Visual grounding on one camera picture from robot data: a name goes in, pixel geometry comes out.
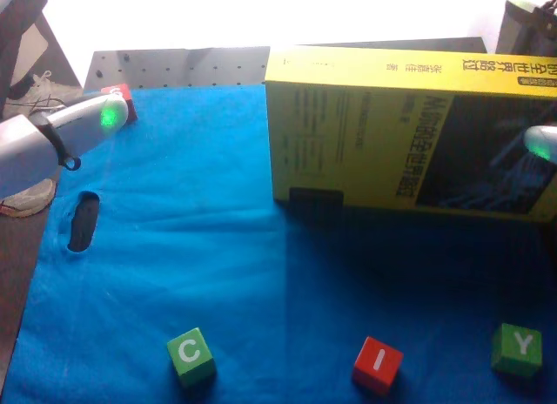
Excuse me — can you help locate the yellow book with Chinese text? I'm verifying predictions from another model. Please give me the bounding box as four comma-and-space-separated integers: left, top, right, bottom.
263, 49, 557, 225

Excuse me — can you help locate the green block letter C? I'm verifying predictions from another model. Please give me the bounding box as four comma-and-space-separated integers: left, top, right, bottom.
166, 327, 218, 389

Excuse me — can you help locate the red block letter I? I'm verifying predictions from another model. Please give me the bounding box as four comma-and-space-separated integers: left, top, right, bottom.
352, 335, 405, 397

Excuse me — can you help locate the white sneaker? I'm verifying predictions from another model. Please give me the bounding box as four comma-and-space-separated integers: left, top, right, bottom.
0, 178, 58, 219
7, 70, 84, 118

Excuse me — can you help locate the blue table cloth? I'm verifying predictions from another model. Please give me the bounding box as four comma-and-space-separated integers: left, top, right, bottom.
0, 83, 557, 404

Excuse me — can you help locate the green block letter Y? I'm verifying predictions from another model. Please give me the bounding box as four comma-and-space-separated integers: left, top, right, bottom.
491, 322, 544, 379

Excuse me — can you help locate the dark cabinet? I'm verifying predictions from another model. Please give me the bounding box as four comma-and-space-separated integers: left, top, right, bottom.
494, 0, 557, 59

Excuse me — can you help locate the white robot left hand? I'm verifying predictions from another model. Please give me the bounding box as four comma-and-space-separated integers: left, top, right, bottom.
44, 91, 130, 158

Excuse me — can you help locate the red wooden letter block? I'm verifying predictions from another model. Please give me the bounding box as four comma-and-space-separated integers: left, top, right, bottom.
100, 83, 139, 125

